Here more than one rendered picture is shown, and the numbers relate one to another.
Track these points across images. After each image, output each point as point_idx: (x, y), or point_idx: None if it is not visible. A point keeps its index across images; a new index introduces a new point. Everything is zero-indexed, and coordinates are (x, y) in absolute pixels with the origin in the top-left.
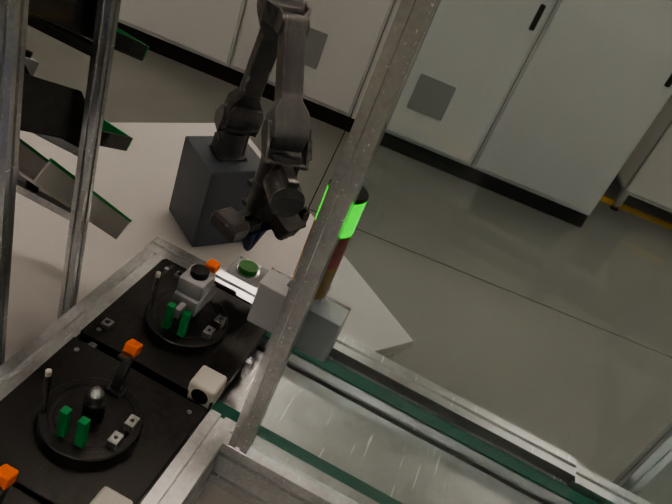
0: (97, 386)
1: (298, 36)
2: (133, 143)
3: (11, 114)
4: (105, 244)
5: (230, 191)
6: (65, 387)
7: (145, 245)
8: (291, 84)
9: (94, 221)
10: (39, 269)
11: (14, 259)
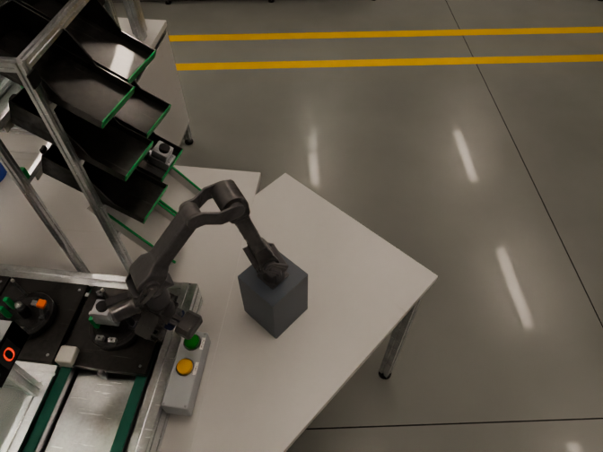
0: (17, 302)
1: (179, 223)
2: (336, 235)
3: (8, 171)
4: (216, 269)
5: (252, 297)
6: (43, 296)
7: (229, 287)
8: (156, 249)
9: (143, 247)
10: (178, 255)
11: None
